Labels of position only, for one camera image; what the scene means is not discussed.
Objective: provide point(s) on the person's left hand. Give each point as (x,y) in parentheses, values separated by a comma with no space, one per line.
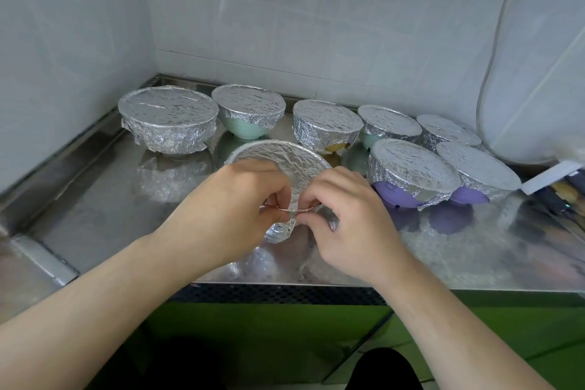
(219,220)

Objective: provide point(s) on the person's right hand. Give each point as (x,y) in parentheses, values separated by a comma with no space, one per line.
(361,229)

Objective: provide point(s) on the person's right thumb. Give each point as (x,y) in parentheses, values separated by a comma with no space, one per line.
(313,223)

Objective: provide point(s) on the person's left thumb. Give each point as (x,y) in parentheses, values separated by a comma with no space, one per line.
(279,222)

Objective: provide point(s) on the thin rubber band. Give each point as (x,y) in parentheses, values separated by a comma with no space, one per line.
(289,210)

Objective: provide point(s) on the round foil-wrapped bowl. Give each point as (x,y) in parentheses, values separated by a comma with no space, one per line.
(279,154)

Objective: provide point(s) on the person's right forearm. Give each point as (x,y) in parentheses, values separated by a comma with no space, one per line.
(457,330)

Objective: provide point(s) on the person's left forearm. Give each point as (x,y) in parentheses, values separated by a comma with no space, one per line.
(91,312)

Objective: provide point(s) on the green cabinet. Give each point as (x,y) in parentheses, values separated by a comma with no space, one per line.
(292,330)

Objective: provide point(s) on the row of foil-covered bowls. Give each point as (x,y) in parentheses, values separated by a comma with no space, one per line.
(169,115)

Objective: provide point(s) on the person's right leg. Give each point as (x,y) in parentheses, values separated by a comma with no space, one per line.
(384,371)

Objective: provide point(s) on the white knife holder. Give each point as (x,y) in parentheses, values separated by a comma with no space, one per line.
(550,177)

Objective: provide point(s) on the large white appliance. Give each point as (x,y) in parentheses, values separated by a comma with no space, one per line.
(539,60)

